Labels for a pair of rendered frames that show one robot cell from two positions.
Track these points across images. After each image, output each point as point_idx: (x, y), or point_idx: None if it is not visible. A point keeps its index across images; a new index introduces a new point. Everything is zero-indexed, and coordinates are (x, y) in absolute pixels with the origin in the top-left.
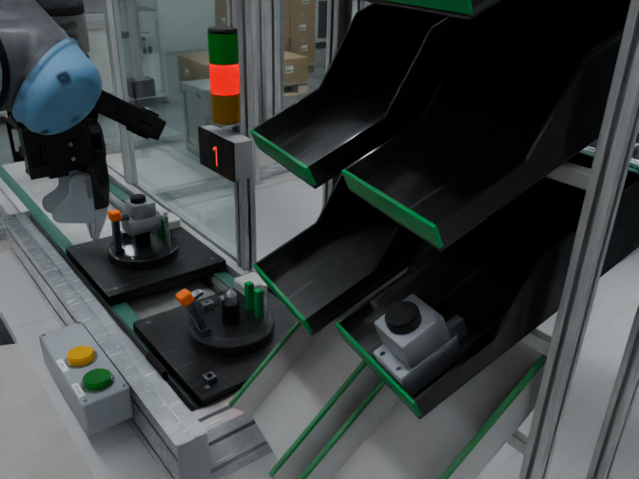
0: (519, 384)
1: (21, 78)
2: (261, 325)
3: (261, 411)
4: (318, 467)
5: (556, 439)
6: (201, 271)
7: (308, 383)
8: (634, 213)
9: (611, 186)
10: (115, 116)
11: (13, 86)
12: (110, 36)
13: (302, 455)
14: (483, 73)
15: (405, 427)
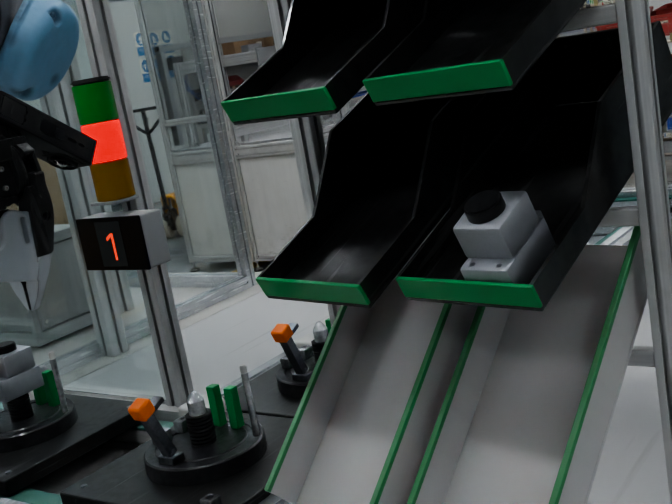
0: (622, 272)
1: (9, 19)
2: (247, 433)
3: (309, 492)
4: (422, 491)
5: None
6: (120, 424)
7: (361, 426)
8: (661, 63)
9: (640, 3)
10: (42, 134)
11: (3, 26)
12: None
13: (396, 489)
14: None
15: (507, 405)
